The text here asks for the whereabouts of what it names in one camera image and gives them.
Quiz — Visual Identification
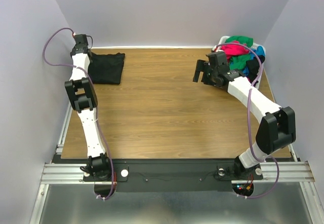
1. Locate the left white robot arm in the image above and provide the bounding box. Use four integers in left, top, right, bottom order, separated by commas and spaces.
64, 33, 113, 181

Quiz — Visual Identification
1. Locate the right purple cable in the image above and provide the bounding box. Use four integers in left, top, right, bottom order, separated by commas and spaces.
211, 44, 280, 200

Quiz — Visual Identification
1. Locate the blue t shirt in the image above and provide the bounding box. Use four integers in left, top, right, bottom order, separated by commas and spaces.
242, 46, 265, 76

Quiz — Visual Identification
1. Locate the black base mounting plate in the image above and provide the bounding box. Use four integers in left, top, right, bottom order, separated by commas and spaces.
80, 159, 263, 197

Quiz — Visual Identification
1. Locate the white plastic laundry basket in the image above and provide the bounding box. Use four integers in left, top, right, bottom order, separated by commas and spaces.
211, 35, 266, 88

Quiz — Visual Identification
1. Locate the purple cable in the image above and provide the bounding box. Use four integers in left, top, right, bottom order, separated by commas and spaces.
211, 44, 280, 200
42, 28, 117, 201

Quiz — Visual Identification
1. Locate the black t shirt in basket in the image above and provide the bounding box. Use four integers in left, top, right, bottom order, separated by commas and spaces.
246, 58, 260, 82

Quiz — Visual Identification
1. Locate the black t shirt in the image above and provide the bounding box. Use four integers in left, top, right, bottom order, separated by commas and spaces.
88, 53, 126, 85
246, 58, 260, 82

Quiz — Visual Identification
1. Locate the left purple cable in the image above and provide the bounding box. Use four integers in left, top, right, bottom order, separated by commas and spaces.
42, 28, 117, 201

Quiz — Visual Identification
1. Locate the pink t shirt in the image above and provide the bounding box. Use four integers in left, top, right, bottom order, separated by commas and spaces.
220, 41, 249, 60

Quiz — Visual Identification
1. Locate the green t shirt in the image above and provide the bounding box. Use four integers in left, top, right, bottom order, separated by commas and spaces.
225, 35, 254, 70

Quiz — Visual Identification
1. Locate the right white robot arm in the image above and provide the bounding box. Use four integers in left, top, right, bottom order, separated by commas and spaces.
192, 51, 296, 178

